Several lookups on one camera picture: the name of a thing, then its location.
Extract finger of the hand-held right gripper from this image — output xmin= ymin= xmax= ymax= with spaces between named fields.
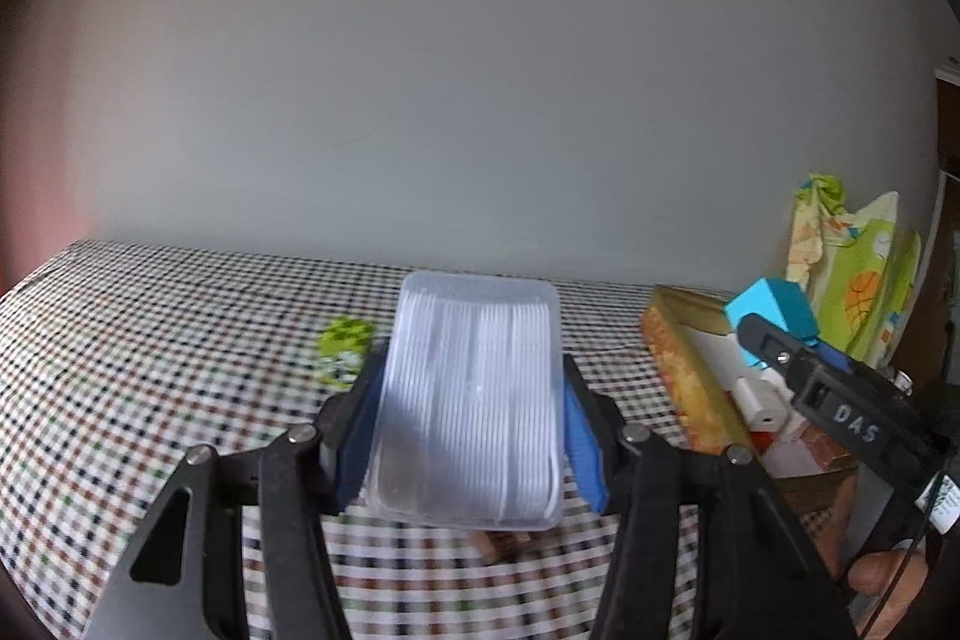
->
xmin=735 ymin=314 xmax=854 ymax=386

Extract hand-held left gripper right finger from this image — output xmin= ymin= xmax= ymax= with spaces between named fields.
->
xmin=561 ymin=355 xmax=860 ymax=640

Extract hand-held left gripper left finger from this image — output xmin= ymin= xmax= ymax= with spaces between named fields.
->
xmin=84 ymin=340 xmax=391 ymax=640

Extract teal building block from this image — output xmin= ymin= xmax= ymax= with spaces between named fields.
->
xmin=724 ymin=278 xmax=820 ymax=369

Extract rose gold framed palette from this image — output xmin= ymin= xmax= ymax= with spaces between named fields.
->
xmin=795 ymin=419 xmax=856 ymax=472

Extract white box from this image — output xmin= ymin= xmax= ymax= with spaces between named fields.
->
xmin=731 ymin=376 xmax=797 ymax=437

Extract gold tin box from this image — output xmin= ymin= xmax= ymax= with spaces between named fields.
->
xmin=640 ymin=284 xmax=863 ymax=483

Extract green building block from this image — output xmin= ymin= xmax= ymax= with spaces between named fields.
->
xmin=316 ymin=317 xmax=374 ymax=390

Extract clear plastic box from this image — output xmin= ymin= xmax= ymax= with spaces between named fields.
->
xmin=365 ymin=271 xmax=565 ymax=530

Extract wooden comb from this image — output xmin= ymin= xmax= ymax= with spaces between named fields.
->
xmin=469 ymin=530 xmax=533 ymax=562

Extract person's right hand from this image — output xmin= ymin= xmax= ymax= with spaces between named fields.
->
xmin=814 ymin=469 xmax=931 ymax=640

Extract green yellow printed cloth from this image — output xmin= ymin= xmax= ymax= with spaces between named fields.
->
xmin=784 ymin=171 xmax=923 ymax=378

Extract brown wooden wardrobe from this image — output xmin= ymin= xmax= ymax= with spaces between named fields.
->
xmin=934 ymin=70 xmax=960 ymax=386

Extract checkered tablecloth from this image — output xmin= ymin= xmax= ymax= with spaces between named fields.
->
xmin=0 ymin=239 xmax=826 ymax=640

